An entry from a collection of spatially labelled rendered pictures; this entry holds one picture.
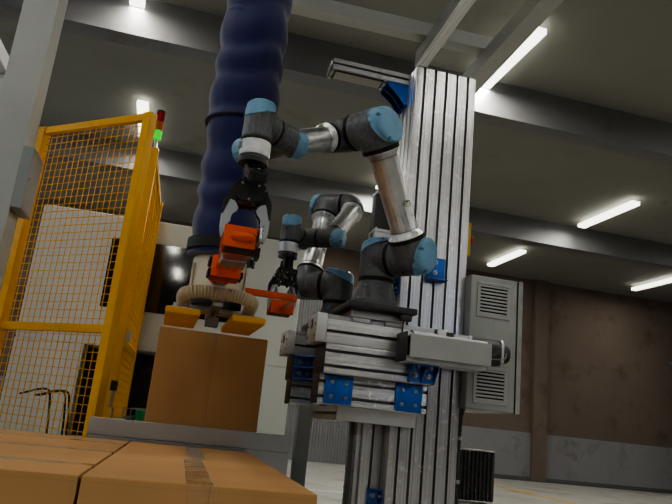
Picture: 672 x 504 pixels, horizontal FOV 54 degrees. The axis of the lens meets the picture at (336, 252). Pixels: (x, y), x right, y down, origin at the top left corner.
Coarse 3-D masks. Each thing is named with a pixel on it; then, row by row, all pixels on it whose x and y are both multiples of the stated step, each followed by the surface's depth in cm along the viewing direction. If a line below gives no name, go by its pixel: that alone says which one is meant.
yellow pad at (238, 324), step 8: (232, 320) 192; (240, 320) 192; (248, 320) 193; (256, 320) 193; (264, 320) 194; (224, 328) 213; (232, 328) 209; (240, 328) 207; (248, 328) 205; (256, 328) 203
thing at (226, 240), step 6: (228, 228) 149; (234, 228) 149; (240, 228) 149; (246, 228) 150; (252, 228) 150; (228, 234) 148; (222, 240) 155; (228, 240) 148; (234, 240) 148; (222, 246) 155; (228, 246) 149; (234, 246) 148; (240, 246) 148; (246, 246) 149; (252, 246) 149; (222, 252) 155; (228, 252) 154; (234, 252) 154; (240, 252) 153; (246, 252) 153; (252, 252) 152
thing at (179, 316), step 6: (168, 306) 188; (174, 306) 188; (180, 306) 191; (168, 312) 188; (174, 312) 188; (180, 312) 188; (186, 312) 188; (192, 312) 189; (198, 312) 189; (168, 318) 201; (174, 318) 200; (180, 318) 198; (186, 318) 197; (192, 318) 196; (198, 318) 196; (168, 324) 217; (174, 324) 215; (180, 324) 213; (186, 324) 212; (192, 324) 210
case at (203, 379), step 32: (160, 352) 238; (192, 352) 241; (224, 352) 244; (256, 352) 247; (160, 384) 236; (192, 384) 239; (224, 384) 241; (256, 384) 244; (160, 416) 233; (192, 416) 236; (224, 416) 239; (256, 416) 242
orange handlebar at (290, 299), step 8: (232, 232) 148; (240, 232) 148; (248, 232) 149; (240, 240) 148; (248, 240) 148; (216, 264) 179; (248, 288) 215; (264, 296) 216; (272, 296) 217; (280, 296) 217; (288, 296) 218; (296, 296) 220; (280, 304) 238; (288, 304) 226
